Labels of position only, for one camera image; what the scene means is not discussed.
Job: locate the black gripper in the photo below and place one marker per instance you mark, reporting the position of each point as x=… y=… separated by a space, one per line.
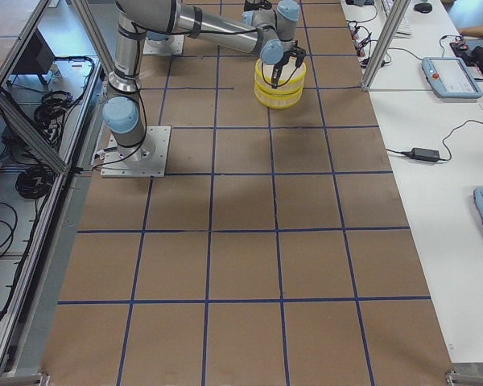
x=282 y=63

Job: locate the yellow bamboo steamer layer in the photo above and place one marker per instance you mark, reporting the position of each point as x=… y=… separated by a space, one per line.
x=291 y=78
x=275 y=100

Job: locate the white keyboard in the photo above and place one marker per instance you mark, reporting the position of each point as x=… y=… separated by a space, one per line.
x=395 y=11

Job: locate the black computer mouse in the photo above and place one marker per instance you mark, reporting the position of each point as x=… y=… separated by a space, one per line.
x=423 y=7

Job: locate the black power adapter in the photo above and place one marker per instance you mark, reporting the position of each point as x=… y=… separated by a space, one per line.
x=422 y=154

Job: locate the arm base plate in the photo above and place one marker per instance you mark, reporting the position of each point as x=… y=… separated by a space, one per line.
x=149 y=160
x=163 y=45

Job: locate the aluminium frame post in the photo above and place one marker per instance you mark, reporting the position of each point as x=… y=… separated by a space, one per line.
x=375 y=62

